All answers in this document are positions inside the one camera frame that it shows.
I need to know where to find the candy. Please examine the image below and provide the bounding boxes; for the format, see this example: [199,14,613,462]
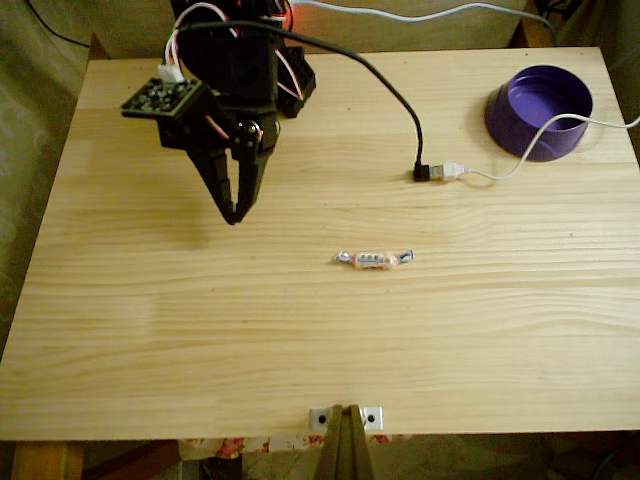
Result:
[333,248,417,272]

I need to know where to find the purple bowl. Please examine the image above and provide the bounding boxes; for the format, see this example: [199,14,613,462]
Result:
[483,63,595,163]

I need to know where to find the floral cloth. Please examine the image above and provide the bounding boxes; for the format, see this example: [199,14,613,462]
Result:
[178,433,417,459]

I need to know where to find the wooden table leg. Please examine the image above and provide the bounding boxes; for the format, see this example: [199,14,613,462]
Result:
[11,440,85,480]

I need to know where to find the black camera circuit board box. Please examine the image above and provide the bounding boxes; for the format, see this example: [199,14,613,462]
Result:
[120,76,207,122]

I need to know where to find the white red servo wires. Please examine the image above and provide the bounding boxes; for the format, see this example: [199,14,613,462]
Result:
[158,1,242,84]

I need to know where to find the black USB cable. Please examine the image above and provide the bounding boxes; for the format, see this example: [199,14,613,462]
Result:
[175,20,434,184]

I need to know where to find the white USB cable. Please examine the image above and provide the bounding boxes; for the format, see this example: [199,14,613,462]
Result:
[430,113,640,184]

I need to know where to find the grey cable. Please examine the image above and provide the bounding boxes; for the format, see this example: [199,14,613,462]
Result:
[288,0,559,47]

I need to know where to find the metal bracket plate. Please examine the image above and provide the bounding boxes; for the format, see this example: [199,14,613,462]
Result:
[308,405,385,433]

